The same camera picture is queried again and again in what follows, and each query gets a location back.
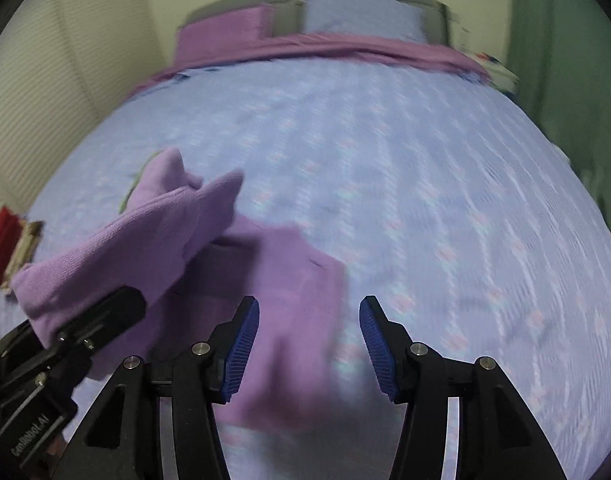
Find purple folded blanket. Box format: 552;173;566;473
130;32;492;96

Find blue striped pillow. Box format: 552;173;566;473
303;0;428;44

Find purple sweatshirt green stripes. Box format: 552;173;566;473
12;148;345;431

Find white bedside table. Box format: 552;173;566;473
469;52;519;96

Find white louvered closet door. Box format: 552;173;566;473
0;0;164;212

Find folded red garment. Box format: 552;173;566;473
0;206;23;284

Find folded beige striped garment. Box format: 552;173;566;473
0;220;45;296

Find grey padded headboard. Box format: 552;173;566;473
185;0;451;46

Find green curtain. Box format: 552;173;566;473
507;0;611;229

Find purple pillow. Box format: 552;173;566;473
174;4;275;65

